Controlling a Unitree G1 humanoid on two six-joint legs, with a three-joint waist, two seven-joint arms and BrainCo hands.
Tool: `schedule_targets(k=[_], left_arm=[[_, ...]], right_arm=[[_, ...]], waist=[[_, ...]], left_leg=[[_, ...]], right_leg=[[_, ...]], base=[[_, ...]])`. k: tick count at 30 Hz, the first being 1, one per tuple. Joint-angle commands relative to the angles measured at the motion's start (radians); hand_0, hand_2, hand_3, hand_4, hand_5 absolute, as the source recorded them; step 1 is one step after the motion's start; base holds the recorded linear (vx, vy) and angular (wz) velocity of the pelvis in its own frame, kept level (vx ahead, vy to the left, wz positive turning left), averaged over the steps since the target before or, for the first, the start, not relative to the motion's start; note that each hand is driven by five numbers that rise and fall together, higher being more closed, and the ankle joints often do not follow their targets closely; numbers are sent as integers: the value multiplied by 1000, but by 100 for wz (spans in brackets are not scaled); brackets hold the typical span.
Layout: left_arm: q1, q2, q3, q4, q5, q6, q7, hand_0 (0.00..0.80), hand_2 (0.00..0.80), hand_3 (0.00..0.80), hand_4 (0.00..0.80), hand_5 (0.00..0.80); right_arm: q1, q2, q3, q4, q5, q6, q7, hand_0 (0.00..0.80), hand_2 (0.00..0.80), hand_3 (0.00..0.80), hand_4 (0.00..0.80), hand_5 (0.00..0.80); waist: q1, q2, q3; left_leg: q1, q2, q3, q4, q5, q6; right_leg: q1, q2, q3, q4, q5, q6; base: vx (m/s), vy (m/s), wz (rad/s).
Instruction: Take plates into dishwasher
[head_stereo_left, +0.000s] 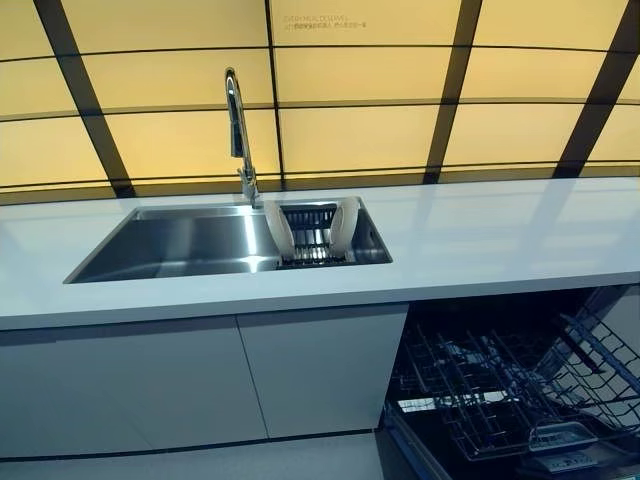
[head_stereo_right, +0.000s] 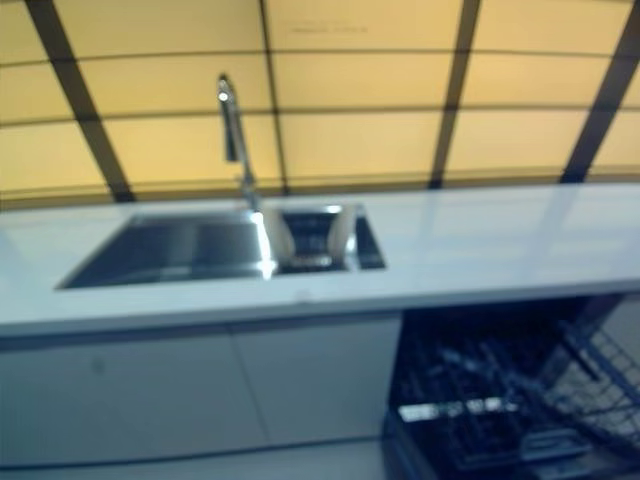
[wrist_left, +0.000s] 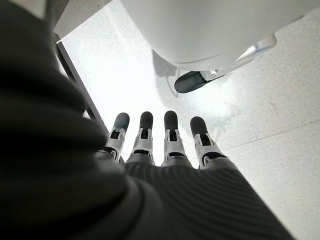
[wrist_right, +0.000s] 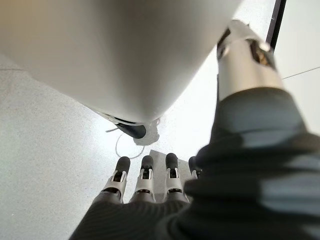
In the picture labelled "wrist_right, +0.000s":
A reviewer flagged thin white cord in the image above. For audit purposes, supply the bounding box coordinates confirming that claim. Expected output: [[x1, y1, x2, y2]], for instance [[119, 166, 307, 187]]
[[104, 126, 147, 159]]

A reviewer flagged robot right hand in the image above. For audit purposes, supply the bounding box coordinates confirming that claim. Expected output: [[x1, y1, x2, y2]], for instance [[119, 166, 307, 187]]
[[67, 19, 320, 240]]

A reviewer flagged black robot right foot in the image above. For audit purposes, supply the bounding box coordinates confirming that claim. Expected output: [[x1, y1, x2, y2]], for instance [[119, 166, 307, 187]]
[[99, 112, 148, 140]]

